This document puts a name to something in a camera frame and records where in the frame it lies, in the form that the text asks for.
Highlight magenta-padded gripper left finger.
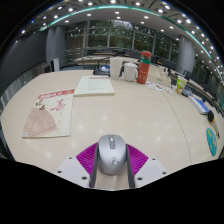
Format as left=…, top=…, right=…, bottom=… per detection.
left=55, top=142, right=100, bottom=189

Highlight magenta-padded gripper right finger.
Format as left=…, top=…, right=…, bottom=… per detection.
left=125, top=143, right=168, bottom=189

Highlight silver computer mouse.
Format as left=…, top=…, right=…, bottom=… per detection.
left=97, top=134, right=128, bottom=176

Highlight round teal cartoon mouse pad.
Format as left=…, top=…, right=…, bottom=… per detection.
left=205, top=127, right=218, bottom=157

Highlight red booklet with fan print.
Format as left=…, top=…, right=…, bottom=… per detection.
left=21, top=88, right=75, bottom=139

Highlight cream paper booklet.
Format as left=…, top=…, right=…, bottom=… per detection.
left=73, top=75, right=116, bottom=97

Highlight colourful leaflets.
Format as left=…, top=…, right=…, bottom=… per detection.
left=145, top=81, right=175, bottom=96

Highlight blue and white book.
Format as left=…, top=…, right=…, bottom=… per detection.
left=188, top=94, right=211, bottom=115

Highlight green and white paper cup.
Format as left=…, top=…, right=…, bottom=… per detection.
left=175, top=75, right=189, bottom=95

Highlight white mug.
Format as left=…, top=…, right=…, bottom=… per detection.
left=122, top=62, right=139, bottom=83

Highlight black desk console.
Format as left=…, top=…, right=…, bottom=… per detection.
left=93, top=64, right=112, bottom=76

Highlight red bottle with green band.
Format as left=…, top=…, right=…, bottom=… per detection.
left=136, top=50, right=153, bottom=85

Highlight dark office chairs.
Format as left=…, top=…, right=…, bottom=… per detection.
left=86, top=48, right=223, bottom=101

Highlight ceiling lights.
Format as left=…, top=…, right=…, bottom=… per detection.
left=19, top=0, right=224, bottom=81

